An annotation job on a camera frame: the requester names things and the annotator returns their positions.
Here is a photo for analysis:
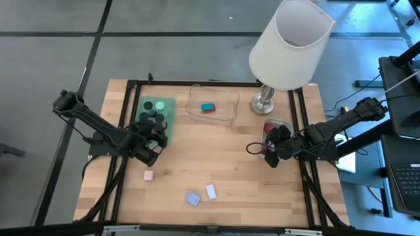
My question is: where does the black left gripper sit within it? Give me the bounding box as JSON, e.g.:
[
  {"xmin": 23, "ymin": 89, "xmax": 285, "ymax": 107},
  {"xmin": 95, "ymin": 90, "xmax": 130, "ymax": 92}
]
[{"xmin": 126, "ymin": 123, "xmax": 169, "ymax": 168}]

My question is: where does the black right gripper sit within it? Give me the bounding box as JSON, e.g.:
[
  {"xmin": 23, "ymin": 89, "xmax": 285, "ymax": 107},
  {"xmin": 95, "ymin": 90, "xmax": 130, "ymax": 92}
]
[{"xmin": 264, "ymin": 125, "xmax": 301, "ymax": 168}]

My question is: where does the teal hourglass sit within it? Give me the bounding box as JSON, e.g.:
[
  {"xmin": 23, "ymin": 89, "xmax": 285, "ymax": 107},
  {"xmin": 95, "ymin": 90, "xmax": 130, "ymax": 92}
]
[{"xmin": 155, "ymin": 101, "xmax": 169, "ymax": 118}]

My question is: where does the light blue wall charger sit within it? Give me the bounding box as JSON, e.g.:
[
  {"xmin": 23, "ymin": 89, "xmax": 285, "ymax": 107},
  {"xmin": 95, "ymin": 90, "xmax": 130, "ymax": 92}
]
[{"xmin": 185, "ymin": 191, "xmax": 202, "ymax": 208}]

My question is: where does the white wall charger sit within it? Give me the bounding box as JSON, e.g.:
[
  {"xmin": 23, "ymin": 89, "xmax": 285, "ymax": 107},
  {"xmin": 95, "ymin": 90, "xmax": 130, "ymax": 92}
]
[{"xmin": 205, "ymin": 183, "xmax": 218, "ymax": 201}]

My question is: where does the small grey plastic bin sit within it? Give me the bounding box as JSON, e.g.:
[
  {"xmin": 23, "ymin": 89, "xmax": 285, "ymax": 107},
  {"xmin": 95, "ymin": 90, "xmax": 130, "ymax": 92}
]
[{"xmin": 260, "ymin": 117, "xmax": 293, "ymax": 162}]

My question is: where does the teal translucent plastic bin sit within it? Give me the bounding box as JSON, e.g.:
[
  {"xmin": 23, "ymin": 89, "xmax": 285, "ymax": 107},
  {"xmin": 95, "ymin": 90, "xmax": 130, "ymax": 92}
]
[{"xmin": 131, "ymin": 95, "xmax": 177, "ymax": 148}]

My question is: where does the clear plastic tray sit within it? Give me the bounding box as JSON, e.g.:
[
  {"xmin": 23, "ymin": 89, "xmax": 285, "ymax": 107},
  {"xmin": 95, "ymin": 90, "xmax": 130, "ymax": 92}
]
[{"xmin": 185, "ymin": 83, "xmax": 241, "ymax": 127}]

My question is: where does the white box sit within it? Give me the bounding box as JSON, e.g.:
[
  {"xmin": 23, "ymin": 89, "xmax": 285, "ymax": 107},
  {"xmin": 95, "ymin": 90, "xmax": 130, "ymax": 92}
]
[{"xmin": 335, "ymin": 133, "xmax": 357, "ymax": 174}]

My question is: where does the grey metal cart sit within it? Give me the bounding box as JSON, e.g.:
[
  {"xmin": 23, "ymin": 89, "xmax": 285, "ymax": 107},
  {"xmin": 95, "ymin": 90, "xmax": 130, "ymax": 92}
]
[{"xmin": 339, "ymin": 140, "xmax": 393, "ymax": 219}]

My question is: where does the white shade table lamp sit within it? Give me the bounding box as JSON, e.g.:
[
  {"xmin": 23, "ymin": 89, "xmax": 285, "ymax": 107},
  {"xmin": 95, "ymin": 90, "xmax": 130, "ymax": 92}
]
[{"xmin": 247, "ymin": 0, "xmax": 337, "ymax": 116}]

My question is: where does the black side desk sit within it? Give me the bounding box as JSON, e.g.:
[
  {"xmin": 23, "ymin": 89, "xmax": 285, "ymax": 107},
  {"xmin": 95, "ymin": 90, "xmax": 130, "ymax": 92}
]
[{"xmin": 378, "ymin": 39, "xmax": 420, "ymax": 139}]

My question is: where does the black laptop keyboard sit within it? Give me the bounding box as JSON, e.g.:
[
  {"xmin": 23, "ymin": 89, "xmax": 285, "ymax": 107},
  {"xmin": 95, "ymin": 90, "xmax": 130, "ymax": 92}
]
[{"xmin": 388, "ymin": 162, "xmax": 420, "ymax": 216}]

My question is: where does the black computer mouse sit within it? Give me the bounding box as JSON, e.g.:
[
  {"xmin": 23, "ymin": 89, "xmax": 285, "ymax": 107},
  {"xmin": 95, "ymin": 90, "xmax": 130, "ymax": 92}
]
[{"xmin": 400, "ymin": 110, "xmax": 420, "ymax": 128}]

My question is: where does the grey chair base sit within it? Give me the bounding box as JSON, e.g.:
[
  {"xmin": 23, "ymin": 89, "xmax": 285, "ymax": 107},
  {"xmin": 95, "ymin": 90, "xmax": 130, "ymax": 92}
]
[{"xmin": 0, "ymin": 142, "xmax": 26, "ymax": 159}]

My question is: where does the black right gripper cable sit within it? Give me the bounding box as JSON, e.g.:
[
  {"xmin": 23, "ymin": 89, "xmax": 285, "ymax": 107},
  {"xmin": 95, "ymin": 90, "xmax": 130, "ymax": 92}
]
[{"xmin": 245, "ymin": 142, "xmax": 274, "ymax": 155}]

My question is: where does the black aluminium table frame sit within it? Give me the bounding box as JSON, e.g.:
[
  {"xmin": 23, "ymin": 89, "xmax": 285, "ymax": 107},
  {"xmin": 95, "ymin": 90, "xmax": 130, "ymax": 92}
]
[{"xmin": 73, "ymin": 72, "xmax": 356, "ymax": 230}]

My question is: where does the black floor bracket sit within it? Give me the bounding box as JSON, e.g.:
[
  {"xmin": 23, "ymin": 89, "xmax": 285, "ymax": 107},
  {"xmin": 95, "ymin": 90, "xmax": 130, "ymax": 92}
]
[{"xmin": 354, "ymin": 79, "xmax": 384, "ymax": 89}]

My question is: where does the black overhead camera beam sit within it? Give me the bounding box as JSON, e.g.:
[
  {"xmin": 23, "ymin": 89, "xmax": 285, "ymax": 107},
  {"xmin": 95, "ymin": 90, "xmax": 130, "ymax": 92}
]
[{"xmin": 0, "ymin": 220, "xmax": 420, "ymax": 236}]

